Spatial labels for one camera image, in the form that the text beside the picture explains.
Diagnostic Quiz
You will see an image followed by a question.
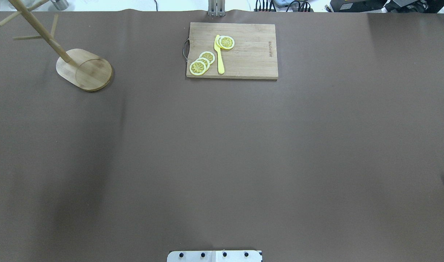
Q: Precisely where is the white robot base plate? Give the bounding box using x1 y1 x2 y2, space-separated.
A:
167 250 263 262

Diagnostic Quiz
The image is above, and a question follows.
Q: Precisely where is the rear lemon slice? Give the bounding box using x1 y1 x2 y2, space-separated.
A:
199 51 215 65

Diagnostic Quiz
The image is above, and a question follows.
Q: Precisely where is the wooden cutting board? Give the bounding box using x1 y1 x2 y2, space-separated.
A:
186 22 279 80

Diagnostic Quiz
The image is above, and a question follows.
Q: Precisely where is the yellow plastic knife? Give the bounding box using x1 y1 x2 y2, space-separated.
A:
213 35 225 75

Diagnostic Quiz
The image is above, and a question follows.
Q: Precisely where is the aluminium frame post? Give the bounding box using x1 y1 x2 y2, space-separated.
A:
208 0 226 17

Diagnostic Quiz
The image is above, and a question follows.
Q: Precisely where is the wooden cup storage rack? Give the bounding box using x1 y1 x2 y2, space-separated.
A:
0 0 113 92

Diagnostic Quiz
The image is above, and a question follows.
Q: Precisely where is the lemon slice by knife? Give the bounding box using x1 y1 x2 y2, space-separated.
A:
215 35 235 50

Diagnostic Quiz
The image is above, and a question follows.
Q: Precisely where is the middle lemon slice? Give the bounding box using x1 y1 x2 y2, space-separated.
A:
196 57 211 70

